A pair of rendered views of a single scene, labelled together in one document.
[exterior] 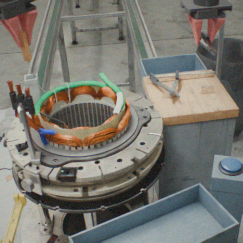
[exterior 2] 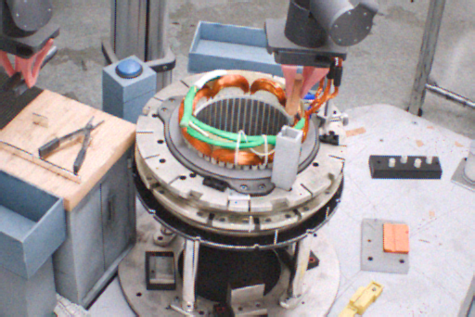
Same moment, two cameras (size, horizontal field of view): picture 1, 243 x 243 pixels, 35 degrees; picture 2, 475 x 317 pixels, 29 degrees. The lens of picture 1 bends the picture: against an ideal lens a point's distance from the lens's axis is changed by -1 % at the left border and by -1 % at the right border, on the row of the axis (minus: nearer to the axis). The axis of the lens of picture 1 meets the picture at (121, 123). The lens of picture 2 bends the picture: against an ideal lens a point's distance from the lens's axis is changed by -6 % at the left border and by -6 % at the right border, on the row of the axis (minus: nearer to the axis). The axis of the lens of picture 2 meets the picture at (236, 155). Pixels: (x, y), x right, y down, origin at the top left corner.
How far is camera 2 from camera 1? 1.82 m
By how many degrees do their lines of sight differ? 100
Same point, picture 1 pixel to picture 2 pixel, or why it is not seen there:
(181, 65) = not seen: outside the picture
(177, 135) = not seen: hidden behind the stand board
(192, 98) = (67, 127)
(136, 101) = (150, 131)
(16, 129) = (326, 170)
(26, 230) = (324, 301)
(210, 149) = not seen: hidden behind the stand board
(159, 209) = (237, 66)
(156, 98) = (103, 152)
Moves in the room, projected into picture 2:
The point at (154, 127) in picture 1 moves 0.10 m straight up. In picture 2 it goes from (175, 89) to (178, 38)
